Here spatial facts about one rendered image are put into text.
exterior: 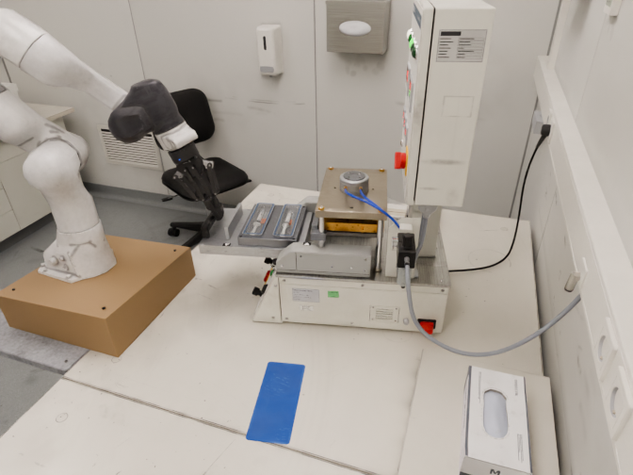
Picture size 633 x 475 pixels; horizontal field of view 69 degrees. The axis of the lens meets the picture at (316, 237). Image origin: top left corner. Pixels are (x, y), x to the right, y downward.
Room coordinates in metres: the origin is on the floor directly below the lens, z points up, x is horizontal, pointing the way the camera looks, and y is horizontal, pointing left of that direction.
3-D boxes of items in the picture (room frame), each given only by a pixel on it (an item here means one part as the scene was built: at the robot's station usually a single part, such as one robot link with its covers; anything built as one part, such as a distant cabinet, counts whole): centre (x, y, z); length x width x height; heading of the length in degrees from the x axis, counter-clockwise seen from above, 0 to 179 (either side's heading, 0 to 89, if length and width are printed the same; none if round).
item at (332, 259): (1.01, -0.01, 0.97); 0.26 x 0.05 x 0.07; 82
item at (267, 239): (1.17, 0.12, 0.98); 0.20 x 0.17 x 0.03; 172
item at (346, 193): (1.11, -0.13, 1.08); 0.31 x 0.24 x 0.13; 172
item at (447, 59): (1.11, -0.28, 1.25); 0.33 x 0.16 x 0.64; 172
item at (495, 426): (0.60, -0.36, 0.83); 0.23 x 0.12 x 0.07; 161
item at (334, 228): (1.13, -0.10, 1.07); 0.22 x 0.17 x 0.10; 172
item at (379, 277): (1.13, -0.14, 0.93); 0.46 x 0.35 x 0.01; 82
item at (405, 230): (0.90, -0.20, 1.05); 0.15 x 0.05 x 0.15; 172
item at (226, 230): (1.17, 0.17, 0.97); 0.30 x 0.22 x 0.08; 82
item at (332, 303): (1.12, -0.10, 0.84); 0.53 x 0.37 x 0.17; 82
